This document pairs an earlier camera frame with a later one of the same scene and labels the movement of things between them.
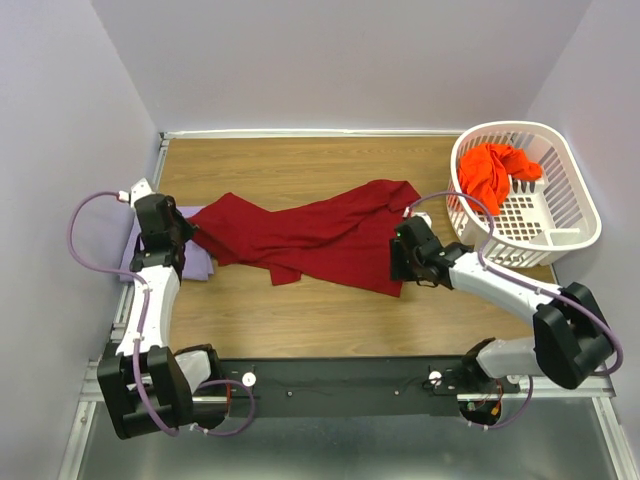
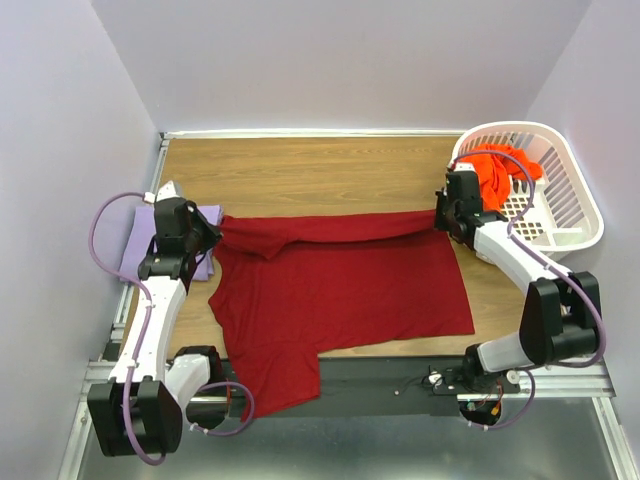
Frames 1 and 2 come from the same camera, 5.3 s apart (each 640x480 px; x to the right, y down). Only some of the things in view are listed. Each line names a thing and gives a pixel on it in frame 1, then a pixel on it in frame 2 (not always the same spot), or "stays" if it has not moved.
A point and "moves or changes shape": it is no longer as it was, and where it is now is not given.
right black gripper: [396, 264] to [439, 222]
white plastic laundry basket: [541, 217] stays
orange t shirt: [484, 170] stays
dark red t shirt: [344, 234] moves or changes shape
